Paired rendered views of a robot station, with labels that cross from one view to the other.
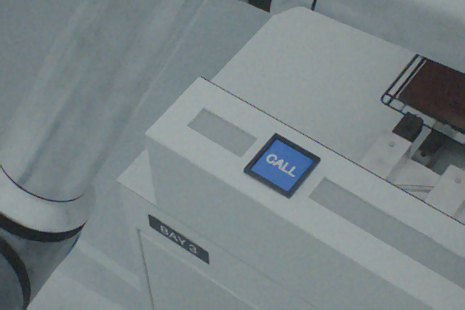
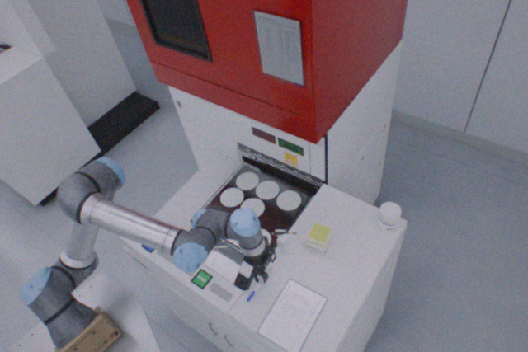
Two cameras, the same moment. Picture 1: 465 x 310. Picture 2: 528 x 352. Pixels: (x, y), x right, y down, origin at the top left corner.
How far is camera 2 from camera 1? 79 cm
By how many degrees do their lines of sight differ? 7
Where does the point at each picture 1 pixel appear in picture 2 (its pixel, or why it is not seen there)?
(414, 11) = (106, 226)
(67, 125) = (76, 243)
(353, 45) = (194, 203)
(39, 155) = (72, 250)
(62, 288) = (103, 279)
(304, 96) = (177, 219)
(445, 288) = (184, 275)
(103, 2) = not seen: hidden behind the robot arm
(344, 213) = (164, 256)
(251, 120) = not seen: hidden behind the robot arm
